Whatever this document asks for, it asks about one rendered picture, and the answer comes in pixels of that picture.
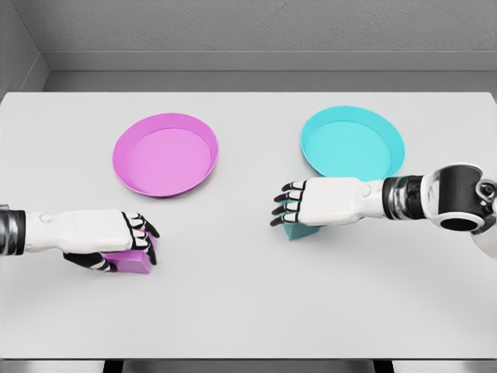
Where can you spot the cyan round plate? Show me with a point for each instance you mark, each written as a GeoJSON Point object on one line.
{"type": "Point", "coordinates": [351, 143]}

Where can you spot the teal block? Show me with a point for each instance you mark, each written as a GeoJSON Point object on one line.
{"type": "Point", "coordinates": [299, 231]}

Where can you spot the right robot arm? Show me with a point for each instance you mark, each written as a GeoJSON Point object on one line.
{"type": "Point", "coordinates": [431, 198]}

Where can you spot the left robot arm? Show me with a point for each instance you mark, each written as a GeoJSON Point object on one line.
{"type": "Point", "coordinates": [31, 231]}

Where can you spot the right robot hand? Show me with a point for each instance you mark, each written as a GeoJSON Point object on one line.
{"type": "Point", "coordinates": [326, 200]}

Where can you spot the pink round plate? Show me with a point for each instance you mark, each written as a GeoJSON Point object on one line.
{"type": "Point", "coordinates": [165, 155]}

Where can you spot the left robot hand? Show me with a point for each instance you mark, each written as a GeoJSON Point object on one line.
{"type": "Point", "coordinates": [101, 229]}

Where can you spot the pink block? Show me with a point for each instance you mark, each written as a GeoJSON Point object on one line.
{"type": "Point", "coordinates": [130, 261]}

